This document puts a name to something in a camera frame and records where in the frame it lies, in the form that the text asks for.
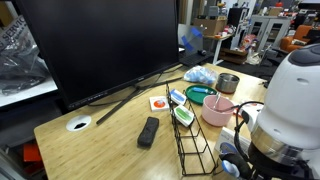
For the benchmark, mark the silver metal cup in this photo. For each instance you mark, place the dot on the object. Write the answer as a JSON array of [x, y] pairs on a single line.
[[227, 83]]

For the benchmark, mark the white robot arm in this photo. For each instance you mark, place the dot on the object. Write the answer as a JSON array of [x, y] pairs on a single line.
[[284, 140]]

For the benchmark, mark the white book orange circle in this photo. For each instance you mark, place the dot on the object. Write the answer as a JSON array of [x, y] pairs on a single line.
[[158, 103]]

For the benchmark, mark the white book blue bird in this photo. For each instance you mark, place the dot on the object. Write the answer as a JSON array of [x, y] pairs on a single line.
[[177, 97]]

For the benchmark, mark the white book green picture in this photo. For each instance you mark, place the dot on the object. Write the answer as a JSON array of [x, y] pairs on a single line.
[[183, 115]]

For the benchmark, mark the white book blue hippo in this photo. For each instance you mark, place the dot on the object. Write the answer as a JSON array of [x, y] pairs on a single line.
[[225, 142]]

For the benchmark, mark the green plate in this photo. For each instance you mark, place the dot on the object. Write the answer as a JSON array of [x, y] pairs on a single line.
[[196, 97]]

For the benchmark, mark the blue plastic bag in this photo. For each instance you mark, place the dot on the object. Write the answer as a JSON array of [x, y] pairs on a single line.
[[201, 75]]

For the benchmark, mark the black eraser block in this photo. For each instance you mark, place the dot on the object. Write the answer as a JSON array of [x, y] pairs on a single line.
[[147, 135]]

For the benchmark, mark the metal spoon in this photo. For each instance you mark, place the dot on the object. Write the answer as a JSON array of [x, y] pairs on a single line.
[[215, 107]]

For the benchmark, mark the pink bowl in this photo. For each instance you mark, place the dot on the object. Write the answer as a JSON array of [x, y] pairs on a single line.
[[216, 118]]

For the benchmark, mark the large black monitor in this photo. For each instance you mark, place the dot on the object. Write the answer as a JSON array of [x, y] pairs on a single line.
[[94, 48]]

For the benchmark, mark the cardboard box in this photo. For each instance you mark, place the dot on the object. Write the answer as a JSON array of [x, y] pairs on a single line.
[[211, 27]]

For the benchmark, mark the blue handled tool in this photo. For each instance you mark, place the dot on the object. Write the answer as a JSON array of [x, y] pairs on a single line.
[[203, 90]]

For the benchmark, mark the black wire rack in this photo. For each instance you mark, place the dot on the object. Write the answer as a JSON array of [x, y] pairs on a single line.
[[195, 155]]

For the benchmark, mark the white cable grommet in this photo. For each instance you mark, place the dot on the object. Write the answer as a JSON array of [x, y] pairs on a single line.
[[78, 123]]

